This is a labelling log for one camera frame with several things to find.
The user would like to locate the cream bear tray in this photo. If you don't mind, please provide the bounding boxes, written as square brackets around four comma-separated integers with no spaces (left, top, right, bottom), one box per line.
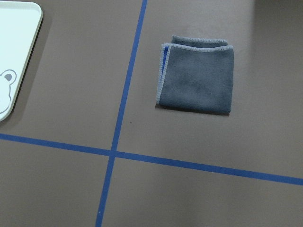
[0,0,43,121]

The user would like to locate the folded grey cloth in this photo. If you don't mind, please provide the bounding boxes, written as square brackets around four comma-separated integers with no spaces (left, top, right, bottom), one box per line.
[156,35,234,115]

